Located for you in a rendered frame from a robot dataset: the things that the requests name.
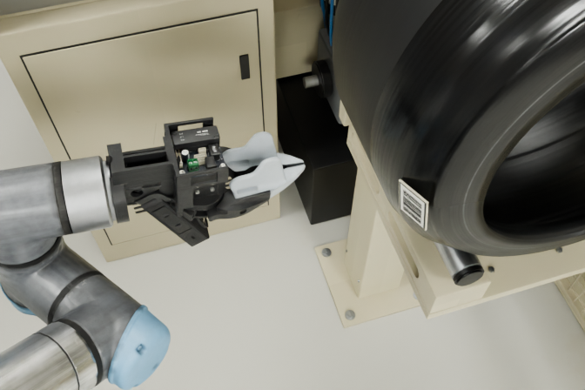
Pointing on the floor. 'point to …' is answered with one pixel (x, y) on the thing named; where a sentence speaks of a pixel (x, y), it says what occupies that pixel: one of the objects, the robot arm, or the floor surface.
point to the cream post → (370, 247)
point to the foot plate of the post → (345, 299)
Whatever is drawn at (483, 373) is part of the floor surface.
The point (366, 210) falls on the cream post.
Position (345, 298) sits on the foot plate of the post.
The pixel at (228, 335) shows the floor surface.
